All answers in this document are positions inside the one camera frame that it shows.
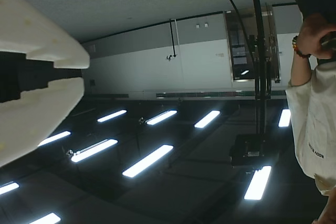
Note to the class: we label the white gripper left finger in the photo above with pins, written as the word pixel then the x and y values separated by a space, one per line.
pixel 39 119

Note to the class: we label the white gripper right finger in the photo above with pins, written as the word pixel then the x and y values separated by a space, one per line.
pixel 47 40

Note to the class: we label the dark phone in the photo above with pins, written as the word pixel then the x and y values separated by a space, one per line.
pixel 329 41

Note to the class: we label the person's hand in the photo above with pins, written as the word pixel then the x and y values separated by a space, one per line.
pixel 312 35

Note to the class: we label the long ceiling light panel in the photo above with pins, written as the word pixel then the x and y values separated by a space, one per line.
pixel 207 119
pixel 9 187
pixel 284 117
pixel 46 219
pixel 161 117
pixel 54 138
pixel 111 116

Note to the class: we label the thin black hanging rod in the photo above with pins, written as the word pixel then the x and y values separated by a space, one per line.
pixel 173 37

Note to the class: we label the person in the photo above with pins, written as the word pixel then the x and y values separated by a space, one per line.
pixel 315 119

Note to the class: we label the glass door with metal frame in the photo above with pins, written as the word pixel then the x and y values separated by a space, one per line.
pixel 240 51

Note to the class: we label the black camera stand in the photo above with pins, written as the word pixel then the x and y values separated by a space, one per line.
pixel 261 77

